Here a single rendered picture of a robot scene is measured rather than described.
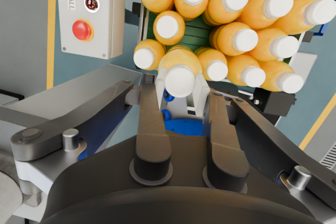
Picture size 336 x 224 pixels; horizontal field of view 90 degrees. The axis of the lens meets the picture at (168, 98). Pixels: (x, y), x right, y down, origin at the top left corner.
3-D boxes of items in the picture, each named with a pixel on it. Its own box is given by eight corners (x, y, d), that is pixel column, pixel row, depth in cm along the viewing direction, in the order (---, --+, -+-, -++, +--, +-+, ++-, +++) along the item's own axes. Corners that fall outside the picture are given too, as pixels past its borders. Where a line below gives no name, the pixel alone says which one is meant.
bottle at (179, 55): (179, 80, 42) (179, 111, 25) (159, 60, 41) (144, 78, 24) (200, 60, 40) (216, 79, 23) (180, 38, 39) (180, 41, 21)
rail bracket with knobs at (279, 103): (243, 99, 57) (255, 112, 48) (249, 79, 55) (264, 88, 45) (271, 104, 57) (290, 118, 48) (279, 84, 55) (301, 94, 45)
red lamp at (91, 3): (86, 9, 32) (83, 8, 31) (86, -4, 31) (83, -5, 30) (98, 11, 32) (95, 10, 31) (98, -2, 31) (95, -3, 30)
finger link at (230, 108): (211, 102, 14) (247, 109, 14) (204, 86, 19) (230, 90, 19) (207, 118, 15) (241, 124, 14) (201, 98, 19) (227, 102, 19)
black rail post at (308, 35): (283, 41, 50) (301, 42, 43) (287, 30, 49) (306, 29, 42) (290, 42, 50) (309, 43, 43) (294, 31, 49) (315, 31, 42)
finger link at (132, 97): (150, 109, 15) (116, 104, 15) (156, 91, 19) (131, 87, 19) (152, 93, 14) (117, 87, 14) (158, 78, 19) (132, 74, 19)
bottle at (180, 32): (160, 16, 49) (149, 7, 32) (184, 17, 49) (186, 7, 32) (159, 42, 52) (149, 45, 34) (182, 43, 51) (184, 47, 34)
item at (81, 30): (75, 38, 34) (71, 38, 33) (74, 19, 33) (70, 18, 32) (92, 41, 34) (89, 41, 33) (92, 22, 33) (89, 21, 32)
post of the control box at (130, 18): (154, 29, 135) (97, 17, 42) (154, 24, 134) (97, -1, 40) (159, 30, 135) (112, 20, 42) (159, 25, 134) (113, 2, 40)
